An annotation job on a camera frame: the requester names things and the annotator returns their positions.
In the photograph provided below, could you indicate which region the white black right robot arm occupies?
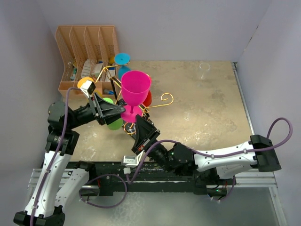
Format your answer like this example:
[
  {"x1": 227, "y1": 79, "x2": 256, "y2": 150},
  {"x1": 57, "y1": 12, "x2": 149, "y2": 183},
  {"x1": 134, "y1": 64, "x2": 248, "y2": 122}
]
[{"x1": 132, "y1": 117, "x2": 288, "y2": 184}]

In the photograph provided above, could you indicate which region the gold wire wine glass rack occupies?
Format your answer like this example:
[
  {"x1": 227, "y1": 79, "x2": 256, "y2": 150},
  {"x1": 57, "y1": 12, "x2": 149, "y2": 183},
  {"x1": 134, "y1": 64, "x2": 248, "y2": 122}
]
[{"x1": 94, "y1": 65, "x2": 174, "y2": 135}]

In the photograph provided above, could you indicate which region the green plastic wine glass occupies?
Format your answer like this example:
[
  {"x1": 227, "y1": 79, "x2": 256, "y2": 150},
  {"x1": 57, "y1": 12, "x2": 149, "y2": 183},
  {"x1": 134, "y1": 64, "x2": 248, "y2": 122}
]
[{"x1": 104, "y1": 97, "x2": 123, "y2": 130}]

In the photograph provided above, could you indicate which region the blue plastic wine glass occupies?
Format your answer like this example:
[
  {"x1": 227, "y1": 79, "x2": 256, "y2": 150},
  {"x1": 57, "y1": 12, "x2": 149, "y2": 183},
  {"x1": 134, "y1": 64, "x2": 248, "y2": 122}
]
[{"x1": 114, "y1": 53, "x2": 131, "y2": 80}]

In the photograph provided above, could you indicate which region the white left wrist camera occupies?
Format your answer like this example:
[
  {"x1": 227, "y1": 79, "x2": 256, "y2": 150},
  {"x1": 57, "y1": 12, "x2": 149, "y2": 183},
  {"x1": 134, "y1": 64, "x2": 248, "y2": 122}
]
[{"x1": 79, "y1": 80, "x2": 96, "y2": 98}]

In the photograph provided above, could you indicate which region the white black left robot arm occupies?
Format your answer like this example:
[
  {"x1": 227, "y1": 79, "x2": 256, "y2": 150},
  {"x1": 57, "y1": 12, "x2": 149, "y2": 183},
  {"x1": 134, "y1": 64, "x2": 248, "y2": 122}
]
[{"x1": 13, "y1": 94, "x2": 125, "y2": 226}]

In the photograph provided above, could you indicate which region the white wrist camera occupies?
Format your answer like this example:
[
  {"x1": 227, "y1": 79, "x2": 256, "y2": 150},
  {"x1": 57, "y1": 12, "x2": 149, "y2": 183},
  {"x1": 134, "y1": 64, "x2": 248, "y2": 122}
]
[
  {"x1": 121, "y1": 152, "x2": 143, "y2": 175},
  {"x1": 79, "y1": 80, "x2": 96, "y2": 98}
]

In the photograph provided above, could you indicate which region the clear glass wine glass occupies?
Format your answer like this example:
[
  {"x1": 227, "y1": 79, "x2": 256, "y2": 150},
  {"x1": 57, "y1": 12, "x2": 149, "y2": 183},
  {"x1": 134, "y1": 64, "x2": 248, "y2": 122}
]
[{"x1": 199, "y1": 62, "x2": 211, "y2": 80}]

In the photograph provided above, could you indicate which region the red plastic wine glass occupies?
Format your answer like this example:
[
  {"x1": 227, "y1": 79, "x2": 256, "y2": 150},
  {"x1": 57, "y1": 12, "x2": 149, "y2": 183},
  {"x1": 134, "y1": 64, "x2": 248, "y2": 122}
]
[{"x1": 143, "y1": 90, "x2": 152, "y2": 107}]

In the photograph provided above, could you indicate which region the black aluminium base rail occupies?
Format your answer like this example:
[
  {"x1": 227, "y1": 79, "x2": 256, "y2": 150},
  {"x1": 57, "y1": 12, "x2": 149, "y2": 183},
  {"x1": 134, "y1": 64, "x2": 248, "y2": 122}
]
[{"x1": 28, "y1": 160, "x2": 278, "y2": 196}]

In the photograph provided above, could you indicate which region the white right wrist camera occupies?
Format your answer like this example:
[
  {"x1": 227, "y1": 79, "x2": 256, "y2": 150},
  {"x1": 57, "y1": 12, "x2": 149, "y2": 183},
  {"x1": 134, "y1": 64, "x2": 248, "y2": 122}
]
[{"x1": 121, "y1": 152, "x2": 143, "y2": 175}]

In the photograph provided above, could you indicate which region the yellow plastic wine glass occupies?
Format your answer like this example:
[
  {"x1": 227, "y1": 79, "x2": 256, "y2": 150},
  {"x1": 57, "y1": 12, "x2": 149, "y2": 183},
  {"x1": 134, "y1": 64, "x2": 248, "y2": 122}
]
[{"x1": 77, "y1": 77, "x2": 94, "y2": 88}]

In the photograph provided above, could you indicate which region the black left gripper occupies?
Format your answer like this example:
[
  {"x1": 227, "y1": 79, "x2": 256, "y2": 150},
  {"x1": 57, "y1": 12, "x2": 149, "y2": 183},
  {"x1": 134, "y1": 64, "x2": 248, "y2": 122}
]
[{"x1": 68, "y1": 91, "x2": 126, "y2": 129}]

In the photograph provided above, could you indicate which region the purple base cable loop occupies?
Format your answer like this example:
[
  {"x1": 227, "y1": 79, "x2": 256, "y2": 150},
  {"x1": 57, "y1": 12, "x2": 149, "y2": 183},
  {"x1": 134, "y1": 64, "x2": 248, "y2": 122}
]
[{"x1": 79, "y1": 173, "x2": 129, "y2": 209}]

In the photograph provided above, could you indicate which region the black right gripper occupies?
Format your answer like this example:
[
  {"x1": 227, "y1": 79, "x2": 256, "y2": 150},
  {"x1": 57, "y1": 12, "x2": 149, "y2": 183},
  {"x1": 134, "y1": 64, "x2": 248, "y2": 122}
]
[{"x1": 132, "y1": 114, "x2": 174, "y2": 173}]

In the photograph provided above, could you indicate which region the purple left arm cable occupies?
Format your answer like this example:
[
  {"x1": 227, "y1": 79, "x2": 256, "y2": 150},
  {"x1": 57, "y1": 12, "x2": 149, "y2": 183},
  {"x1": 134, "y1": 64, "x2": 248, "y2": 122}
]
[{"x1": 29, "y1": 87, "x2": 83, "y2": 226}]

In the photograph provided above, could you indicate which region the tan plastic file organizer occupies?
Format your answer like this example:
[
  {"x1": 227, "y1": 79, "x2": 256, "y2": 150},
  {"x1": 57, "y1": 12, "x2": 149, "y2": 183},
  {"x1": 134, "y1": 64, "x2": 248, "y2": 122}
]
[{"x1": 55, "y1": 25, "x2": 119, "y2": 97}]

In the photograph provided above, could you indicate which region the pink plastic wine glass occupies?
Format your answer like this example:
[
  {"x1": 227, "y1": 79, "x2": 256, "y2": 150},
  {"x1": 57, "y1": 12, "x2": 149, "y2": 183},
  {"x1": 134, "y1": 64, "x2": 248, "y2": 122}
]
[{"x1": 121, "y1": 71, "x2": 151, "y2": 123}]

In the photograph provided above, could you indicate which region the black marbled rack base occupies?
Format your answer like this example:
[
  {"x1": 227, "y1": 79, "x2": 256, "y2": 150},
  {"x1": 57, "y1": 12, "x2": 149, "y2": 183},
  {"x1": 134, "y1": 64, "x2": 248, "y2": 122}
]
[{"x1": 117, "y1": 98, "x2": 154, "y2": 139}]

